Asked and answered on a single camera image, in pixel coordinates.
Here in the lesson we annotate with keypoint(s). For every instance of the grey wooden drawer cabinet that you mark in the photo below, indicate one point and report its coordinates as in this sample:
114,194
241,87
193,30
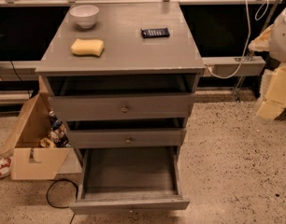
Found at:
129,63

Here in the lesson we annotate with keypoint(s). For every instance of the grey open bottom drawer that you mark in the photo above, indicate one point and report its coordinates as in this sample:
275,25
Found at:
129,179

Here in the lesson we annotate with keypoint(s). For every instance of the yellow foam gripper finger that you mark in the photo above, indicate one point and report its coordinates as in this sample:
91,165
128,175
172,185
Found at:
272,100
261,42

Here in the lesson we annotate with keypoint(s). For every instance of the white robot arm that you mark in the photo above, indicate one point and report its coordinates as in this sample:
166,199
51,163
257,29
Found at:
278,38

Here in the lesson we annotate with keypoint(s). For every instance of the black snack bar packet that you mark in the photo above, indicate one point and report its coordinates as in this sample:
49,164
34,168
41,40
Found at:
154,33

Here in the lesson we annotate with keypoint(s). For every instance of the open cardboard box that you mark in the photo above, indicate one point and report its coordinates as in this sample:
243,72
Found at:
31,161

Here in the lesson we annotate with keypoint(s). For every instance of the grey middle drawer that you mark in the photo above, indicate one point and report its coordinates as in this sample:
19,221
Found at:
126,138

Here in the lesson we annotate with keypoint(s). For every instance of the grey top drawer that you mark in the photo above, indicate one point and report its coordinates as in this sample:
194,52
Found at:
117,107

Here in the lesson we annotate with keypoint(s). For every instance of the white ceramic bowl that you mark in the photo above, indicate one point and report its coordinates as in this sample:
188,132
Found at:
85,16

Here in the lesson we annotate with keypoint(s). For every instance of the red white shoe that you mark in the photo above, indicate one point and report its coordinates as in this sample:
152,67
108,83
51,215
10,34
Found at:
5,166

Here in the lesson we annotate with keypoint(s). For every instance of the bottles in cardboard box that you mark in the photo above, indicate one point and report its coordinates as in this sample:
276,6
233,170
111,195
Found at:
57,135

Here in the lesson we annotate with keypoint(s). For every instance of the yellow sponge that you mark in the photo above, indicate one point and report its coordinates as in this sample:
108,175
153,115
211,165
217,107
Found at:
87,47

